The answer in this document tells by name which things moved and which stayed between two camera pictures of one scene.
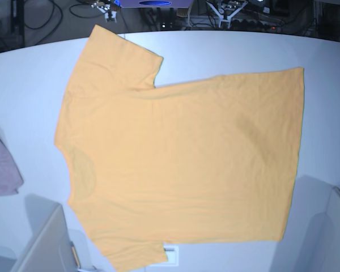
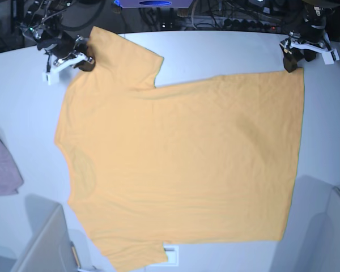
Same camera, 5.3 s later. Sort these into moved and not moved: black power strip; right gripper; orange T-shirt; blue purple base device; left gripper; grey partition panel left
Moved: left gripper; right gripper
Not moved: black power strip; orange T-shirt; grey partition panel left; blue purple base device
